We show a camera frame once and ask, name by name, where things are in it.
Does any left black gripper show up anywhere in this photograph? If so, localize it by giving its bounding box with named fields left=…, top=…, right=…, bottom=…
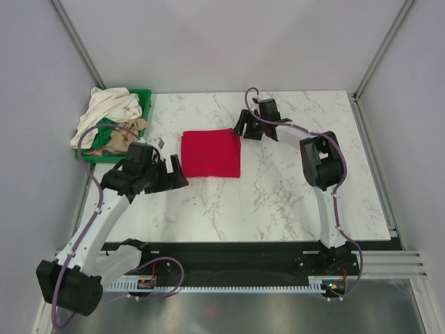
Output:
left=140, top=154, right=187, bottom=194

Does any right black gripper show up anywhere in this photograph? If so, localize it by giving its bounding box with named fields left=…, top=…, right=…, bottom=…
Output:
left=231, top=109, right=266, bottom=141

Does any red t shirt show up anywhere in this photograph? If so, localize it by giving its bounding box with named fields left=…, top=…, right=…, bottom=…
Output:
left=181, top=129, right=241, bottom=178

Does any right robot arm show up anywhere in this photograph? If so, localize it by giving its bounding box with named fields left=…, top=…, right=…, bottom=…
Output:
left=232, top=97, right=347, bottom=249

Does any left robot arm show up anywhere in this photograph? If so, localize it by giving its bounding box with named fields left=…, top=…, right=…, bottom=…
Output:
left=36, top=138, right=188, bottom=316

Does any beige tan t shirt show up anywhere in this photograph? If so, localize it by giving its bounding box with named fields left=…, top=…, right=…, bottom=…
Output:
left=102, top=118, right=148, bottom=154

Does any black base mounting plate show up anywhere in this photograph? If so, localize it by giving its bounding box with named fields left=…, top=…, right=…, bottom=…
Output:
left=107, top=239, right=361, bottom=288

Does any green t shirt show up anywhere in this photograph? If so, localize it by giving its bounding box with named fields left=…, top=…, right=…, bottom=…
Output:
left=91, top=118, right=116, bottom=150

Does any cream white t shirt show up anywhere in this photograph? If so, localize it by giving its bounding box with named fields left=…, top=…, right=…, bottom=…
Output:
left=70, top=87, right=143, bottom=148

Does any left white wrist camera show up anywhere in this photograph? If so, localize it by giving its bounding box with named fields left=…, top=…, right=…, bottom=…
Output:
left=147, top=137, right=165, bottom=153

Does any white slotted cable duct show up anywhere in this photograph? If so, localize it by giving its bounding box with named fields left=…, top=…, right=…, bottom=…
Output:
left=105, top=276, right=345, bottom=294

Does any right aluminium frame post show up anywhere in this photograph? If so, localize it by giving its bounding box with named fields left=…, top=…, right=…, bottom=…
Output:
left=350, top=0, right=417, bottom=102

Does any aluminium frame post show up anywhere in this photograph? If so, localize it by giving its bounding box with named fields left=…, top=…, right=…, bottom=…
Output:
left=48, top=0, right=107, bottom=90
left=350, top=0, right=417, bottom=102

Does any left aluminium frame post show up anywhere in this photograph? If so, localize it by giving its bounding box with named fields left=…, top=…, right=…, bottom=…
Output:
left=48, top=0, right=107, bottom=90

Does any aluminium front rail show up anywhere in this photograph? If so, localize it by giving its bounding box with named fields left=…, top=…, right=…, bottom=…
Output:
left=47, top=249, right=429, bottom=278

